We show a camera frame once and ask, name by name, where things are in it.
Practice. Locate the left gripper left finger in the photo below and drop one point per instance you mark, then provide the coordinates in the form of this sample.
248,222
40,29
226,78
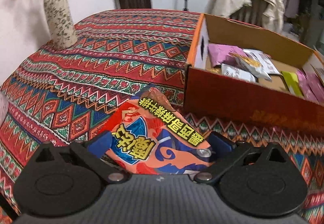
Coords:
89,154

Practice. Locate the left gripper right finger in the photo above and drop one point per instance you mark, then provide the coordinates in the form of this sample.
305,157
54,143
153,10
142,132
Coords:
228,155

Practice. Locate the pink snack packet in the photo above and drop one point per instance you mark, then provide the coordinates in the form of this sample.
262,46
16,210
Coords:
221,54

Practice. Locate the yellow green snack packet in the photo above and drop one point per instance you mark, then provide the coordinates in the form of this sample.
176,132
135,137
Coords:
292,83

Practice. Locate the wooden chair under jacket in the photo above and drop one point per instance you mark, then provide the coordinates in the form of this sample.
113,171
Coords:
251,14

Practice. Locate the patterned red tablecloth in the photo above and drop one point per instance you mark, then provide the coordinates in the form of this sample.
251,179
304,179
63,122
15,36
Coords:
56,97

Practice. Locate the white silver snack packet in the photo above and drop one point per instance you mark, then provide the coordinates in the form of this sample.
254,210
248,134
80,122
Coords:
234,72

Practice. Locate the white packet atop box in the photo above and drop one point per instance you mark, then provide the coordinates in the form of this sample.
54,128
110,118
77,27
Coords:
264,59

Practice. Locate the floral ceramic vase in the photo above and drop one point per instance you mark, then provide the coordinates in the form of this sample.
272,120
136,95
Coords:
60,23

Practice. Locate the red silver snack bag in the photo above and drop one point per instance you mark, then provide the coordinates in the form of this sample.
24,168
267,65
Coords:
150,137

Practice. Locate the white orange biscuit packet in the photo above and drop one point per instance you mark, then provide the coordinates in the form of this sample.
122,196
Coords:
251,65

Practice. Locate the orange cardboard snack box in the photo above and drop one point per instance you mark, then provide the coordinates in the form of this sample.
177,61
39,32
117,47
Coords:
270,103

